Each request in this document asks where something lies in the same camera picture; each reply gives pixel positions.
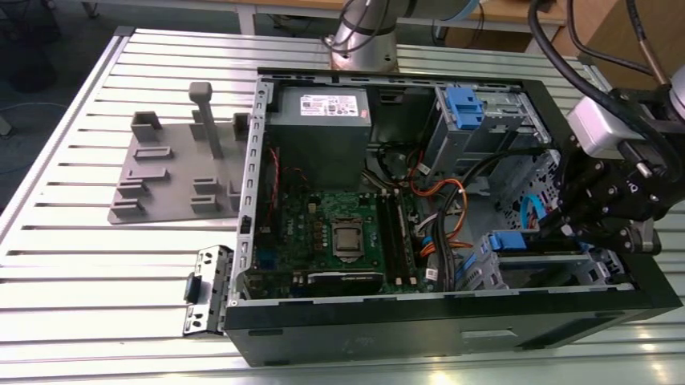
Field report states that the grey metal drive cage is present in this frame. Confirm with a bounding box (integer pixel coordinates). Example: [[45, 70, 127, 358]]
[[425, 82, 553, 173]]

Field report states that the blue plastic drive latch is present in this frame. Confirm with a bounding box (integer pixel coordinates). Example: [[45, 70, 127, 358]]
[[444, 87, 484, 130]]

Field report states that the wooden cabinet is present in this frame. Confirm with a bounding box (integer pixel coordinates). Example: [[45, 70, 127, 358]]
[[551, 0, 685, 109]]

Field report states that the black RAM stick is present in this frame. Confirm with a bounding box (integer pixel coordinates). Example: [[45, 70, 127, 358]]
[[393, 188, 424, 286]]

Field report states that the black open PC case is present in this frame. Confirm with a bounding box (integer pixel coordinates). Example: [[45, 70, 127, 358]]
[[224, 66, 684, 368]]

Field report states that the CPU socket with silver CPU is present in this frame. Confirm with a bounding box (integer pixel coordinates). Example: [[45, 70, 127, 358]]
[[332, 218, 369, 261]]

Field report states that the black graphics card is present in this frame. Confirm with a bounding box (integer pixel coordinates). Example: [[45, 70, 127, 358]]
[[306, 271, 386, 297]]

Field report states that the green motherboard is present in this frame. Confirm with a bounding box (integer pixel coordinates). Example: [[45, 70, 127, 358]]
[[254, 190, 439, 300]]

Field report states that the grey power supply unit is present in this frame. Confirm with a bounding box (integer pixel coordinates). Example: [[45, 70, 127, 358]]
[[266, 86, 374, 192]]

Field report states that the grey plastic parts rack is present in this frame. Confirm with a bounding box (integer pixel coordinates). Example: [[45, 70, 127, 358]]
[[105, 82, 253, 228]]

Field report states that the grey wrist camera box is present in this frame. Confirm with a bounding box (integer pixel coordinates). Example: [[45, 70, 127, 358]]
[[565, 98, 641, 158]]

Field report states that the blue data wire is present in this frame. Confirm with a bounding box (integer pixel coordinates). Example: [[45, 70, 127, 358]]
[[519, 191, 543, 234]]

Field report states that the orange yellow power wire bundle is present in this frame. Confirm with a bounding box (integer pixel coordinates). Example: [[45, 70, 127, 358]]
[[414, 178, 476, 257]]

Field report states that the black cable bundle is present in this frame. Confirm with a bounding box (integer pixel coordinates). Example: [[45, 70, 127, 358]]
[[433, 150, 543, 292]]

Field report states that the thin pale wire bundle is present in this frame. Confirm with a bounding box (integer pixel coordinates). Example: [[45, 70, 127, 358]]
[[414, 212, 449, 237]]

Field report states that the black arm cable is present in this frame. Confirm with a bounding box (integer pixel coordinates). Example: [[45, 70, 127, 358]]
[[527, 0, 674, 107]]

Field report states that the thin red wire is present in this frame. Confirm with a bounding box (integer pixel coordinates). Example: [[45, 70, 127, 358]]
[[262, 146, 284, 236]]

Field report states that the hinged metal slot bracket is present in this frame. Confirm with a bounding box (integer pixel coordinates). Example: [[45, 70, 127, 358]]
[[181, 244, 237, 336]]

